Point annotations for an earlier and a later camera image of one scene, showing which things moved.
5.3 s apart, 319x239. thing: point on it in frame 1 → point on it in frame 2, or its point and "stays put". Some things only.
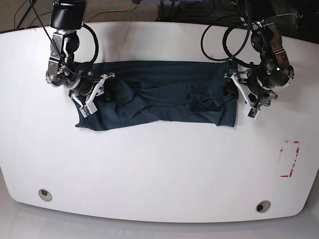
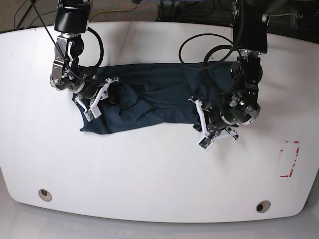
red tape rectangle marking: [297, 152] stays put
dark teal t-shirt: [147, 92] stays put
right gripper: [231, 89] → [215, 119]
